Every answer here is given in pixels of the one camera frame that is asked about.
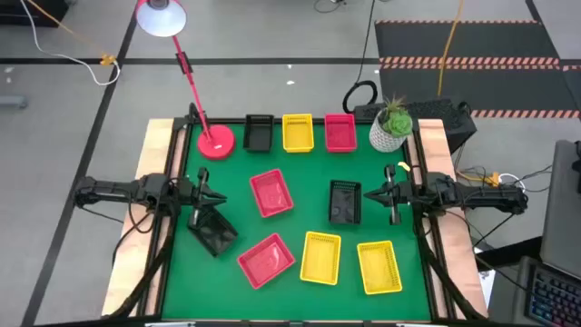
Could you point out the gray floor object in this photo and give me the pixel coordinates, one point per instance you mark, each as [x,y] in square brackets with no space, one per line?
[13,102]

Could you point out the black plastic basket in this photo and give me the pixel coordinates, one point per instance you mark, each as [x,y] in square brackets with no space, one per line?
[215,234]
[345,204]
[258,136]

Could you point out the succulent in patterned white pot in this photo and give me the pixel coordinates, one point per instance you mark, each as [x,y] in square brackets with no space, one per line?
[386,136]

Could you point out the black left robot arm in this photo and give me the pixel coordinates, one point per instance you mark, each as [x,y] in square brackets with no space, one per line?
[113,191]

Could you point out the yellow tag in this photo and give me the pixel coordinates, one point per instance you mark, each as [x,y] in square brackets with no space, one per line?
[403,166]

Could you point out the black aluminium table frame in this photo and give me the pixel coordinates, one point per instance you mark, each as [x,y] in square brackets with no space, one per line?
[227,121]

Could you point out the black hazard-striped floor mat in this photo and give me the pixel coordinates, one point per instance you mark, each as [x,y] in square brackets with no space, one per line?
[454,43]

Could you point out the yellow plastic basket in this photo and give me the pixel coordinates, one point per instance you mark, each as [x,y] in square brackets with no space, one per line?
[379,268]
[298,134]
[320,259]

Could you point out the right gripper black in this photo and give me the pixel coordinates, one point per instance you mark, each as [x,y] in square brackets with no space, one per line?
[394,213]

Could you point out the red plastic basket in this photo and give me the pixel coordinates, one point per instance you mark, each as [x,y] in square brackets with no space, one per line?
[266,261]
[271,193]
[340,134]

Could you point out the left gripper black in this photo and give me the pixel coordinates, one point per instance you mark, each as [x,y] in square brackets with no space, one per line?
[202,177]

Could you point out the silver aluminium bracket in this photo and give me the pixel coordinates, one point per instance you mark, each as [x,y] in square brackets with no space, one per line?
[170,324]

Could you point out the wooden side board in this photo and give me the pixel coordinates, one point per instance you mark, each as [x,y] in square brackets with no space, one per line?
[122,272]
[460,259]

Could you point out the gray laptop computer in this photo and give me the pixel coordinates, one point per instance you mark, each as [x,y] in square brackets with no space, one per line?
[563,218]

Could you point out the black equipment case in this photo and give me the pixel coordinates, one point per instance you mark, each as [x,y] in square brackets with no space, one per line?
[9,13]

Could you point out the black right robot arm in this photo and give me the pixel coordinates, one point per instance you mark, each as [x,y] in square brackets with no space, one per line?
[476,195]

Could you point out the red desk lamp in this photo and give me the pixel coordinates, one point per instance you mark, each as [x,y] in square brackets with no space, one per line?
[217,141]

